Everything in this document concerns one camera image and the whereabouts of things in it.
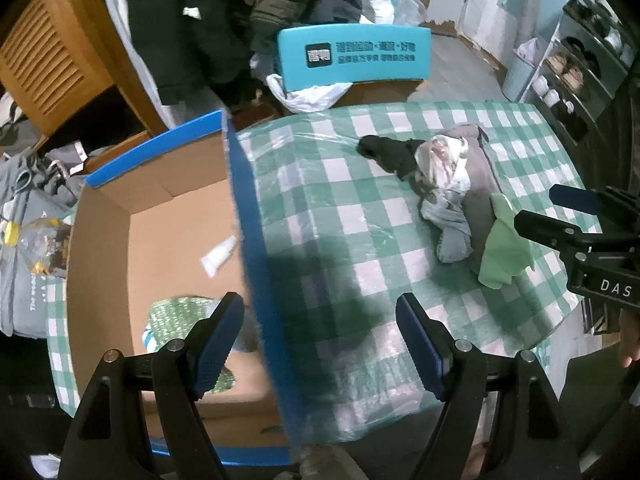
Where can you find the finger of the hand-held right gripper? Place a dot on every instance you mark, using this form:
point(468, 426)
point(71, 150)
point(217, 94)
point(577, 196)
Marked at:
point(575, 197)
point(545, 230)

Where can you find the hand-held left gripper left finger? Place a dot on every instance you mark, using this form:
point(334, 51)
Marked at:
point(220, 345)

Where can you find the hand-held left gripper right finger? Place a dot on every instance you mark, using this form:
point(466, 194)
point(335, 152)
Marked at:
point(420, 345)

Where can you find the dark green textured cloth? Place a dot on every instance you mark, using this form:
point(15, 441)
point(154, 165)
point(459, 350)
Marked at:
point(175, 315)

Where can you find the small grey white sock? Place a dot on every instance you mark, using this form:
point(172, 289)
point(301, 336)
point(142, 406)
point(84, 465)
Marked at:
point(218, 257)

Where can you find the blue-rimmed cardboard box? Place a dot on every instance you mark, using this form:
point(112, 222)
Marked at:
point(165, 230)

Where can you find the person's right hand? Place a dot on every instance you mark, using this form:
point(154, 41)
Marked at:
point(631, 342)

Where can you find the light green cloth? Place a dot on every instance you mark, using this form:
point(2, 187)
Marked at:
point(502, 255)

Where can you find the grey cloth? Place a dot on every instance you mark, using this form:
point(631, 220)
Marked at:
point(480, 195)

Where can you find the white patterned cloth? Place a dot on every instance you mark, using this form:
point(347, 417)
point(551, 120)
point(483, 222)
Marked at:
point(440, 170)

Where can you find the group of shoes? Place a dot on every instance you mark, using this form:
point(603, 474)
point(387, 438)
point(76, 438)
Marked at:
point(570, 72)

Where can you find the light blue waste bin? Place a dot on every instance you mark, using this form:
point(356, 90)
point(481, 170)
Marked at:
point(517, 80)

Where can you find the green white checked tablecloth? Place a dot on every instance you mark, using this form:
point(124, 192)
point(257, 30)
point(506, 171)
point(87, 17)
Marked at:
point(350, 220)

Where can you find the metal shoe rack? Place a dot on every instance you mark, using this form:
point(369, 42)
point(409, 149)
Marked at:
point(575, 50)

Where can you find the white bin liner bag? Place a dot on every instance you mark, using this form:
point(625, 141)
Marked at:
point(527, 50)

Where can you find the black sock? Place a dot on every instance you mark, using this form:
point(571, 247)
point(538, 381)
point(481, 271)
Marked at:
point(390, 152)

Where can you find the yellow-capped plastic bottle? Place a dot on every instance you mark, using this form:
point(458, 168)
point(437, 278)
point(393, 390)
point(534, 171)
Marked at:
point(45, 245)

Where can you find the white door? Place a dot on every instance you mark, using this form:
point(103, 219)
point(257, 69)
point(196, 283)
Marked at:
point(485, 5)

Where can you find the large brown cardboard box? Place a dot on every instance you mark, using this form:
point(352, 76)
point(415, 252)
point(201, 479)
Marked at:
point(380, 92)

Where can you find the wooden drawer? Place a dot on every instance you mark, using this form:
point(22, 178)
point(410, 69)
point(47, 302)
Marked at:
point(120, 152)

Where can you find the small brown cardboard box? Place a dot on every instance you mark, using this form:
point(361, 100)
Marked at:
point(252, 117)

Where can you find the clear plastic bag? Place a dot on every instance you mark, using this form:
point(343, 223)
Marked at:
point(412, 10)

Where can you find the teal shoe box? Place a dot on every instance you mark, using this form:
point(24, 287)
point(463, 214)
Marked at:
point(350, 55)

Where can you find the white plastic bag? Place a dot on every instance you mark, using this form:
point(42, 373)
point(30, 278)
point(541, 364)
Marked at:
point(310, 97)

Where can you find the black hanging coat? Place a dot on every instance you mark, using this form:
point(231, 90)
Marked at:
point(200, 50)

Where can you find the pile of folded clothes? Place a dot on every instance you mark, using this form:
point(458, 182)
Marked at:
point(10, 110)

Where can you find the wooden louvred wardrobe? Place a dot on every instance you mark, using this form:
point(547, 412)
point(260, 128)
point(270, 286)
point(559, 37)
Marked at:
point(45, 60)

